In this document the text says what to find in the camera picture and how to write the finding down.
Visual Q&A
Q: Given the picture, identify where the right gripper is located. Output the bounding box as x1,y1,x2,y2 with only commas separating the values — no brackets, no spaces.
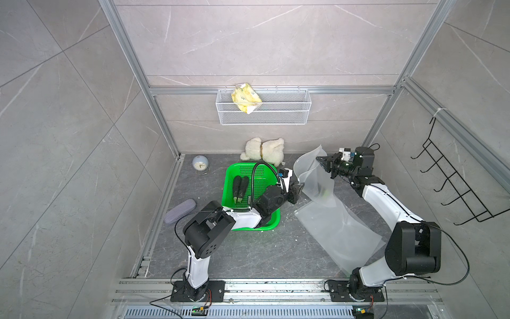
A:
316,153,357,181

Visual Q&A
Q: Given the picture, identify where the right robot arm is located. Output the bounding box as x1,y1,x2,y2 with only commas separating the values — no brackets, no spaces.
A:
316,147,442,301

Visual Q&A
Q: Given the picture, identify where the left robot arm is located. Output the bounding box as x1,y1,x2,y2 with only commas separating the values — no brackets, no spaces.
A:
182,162,304,295

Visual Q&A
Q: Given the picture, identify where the clear zip-top bag stack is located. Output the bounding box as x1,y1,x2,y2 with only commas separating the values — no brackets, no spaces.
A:
295,197,385,275

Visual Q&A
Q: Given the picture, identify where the green plastic basket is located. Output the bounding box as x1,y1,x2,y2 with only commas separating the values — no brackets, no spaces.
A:
221,162,280,231

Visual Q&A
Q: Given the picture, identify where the white plush toy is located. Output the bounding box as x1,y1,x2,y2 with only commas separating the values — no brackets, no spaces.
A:
240,137,284,167

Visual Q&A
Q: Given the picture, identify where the yellow snack packet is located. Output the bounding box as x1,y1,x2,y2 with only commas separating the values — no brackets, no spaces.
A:
231,83,262,114

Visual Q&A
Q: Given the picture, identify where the grey glasses case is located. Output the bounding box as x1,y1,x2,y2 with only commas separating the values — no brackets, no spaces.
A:
163,199,197,225

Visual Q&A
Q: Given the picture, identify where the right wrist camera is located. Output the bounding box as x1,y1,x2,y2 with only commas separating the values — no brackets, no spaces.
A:
339,148,355,161

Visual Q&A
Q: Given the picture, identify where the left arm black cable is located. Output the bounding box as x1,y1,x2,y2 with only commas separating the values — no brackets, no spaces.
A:
250,161,280,208

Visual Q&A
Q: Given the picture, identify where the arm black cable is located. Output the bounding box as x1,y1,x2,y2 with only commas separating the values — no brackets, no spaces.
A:
368,142,471,287
250,161,280,208

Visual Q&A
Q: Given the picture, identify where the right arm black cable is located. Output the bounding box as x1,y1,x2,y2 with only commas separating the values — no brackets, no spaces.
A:
368,142,471,287

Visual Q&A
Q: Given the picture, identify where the white wire wall basket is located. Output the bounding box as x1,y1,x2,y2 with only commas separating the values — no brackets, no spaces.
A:
216,89,312,126

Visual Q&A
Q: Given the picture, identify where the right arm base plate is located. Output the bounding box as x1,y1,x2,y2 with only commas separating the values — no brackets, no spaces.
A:
324,279,386,303

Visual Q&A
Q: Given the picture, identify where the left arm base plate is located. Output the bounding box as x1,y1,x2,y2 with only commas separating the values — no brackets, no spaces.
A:
170,280,226,303

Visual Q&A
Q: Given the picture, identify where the black wire hook rack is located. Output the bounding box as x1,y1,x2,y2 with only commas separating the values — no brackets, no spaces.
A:
410,117,509,226

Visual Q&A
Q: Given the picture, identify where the aluminium mounting rail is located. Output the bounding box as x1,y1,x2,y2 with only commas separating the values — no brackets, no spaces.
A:
103,279,450,318

